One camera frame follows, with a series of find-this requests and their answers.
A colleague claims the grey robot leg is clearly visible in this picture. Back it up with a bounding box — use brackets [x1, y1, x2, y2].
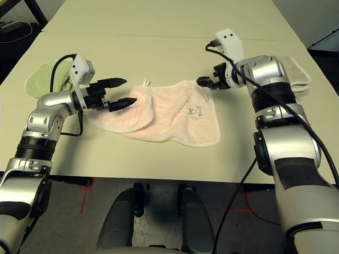
[177, 184, 216, 254]
[96, 183, 146, 251]

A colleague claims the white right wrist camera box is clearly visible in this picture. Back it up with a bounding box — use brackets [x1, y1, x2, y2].
[211, 28, 246, 63]

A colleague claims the white floor cable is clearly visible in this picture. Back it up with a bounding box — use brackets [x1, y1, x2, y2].
[20, 21, 34, 40]

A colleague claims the grey robot right leg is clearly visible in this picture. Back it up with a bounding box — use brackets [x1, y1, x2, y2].
[177, 184, 216, 254]

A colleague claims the thin black floor cable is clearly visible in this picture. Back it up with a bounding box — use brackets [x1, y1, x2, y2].
[246, 195, 280, 227]

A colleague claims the black table leg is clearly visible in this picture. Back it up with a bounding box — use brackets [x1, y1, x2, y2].
[26, 0, 48, 26]

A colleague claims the grey robot left leg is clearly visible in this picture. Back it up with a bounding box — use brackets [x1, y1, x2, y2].
[96, 183, 146, 251]

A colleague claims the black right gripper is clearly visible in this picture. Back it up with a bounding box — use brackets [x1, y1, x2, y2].
[196, 62, 239, 90]

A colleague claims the beige folded towel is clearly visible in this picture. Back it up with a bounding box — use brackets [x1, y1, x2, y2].
[284, 56, 312, 97]

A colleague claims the black cabinet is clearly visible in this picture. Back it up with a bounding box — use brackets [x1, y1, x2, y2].
[307, 25, 339, 60]

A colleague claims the red floor tape cross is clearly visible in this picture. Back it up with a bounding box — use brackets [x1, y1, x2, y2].
[79, 178, 93, 215]
[233, 192, 256, 219]

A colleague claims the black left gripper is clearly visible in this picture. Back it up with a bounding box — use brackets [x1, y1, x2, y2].
[84, 77, 138, 114]

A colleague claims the green towel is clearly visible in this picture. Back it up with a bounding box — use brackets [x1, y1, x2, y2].
[25, 59, 75, 98]

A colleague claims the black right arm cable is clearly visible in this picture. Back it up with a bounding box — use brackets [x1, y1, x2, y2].
[206, 41, 339, 254]

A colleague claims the grey power strip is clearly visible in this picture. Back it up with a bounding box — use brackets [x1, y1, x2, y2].
[0, 21, 22, 34]

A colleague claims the pink towel with embroidery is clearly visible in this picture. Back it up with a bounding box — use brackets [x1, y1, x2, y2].
[87, 77, 221, 148]

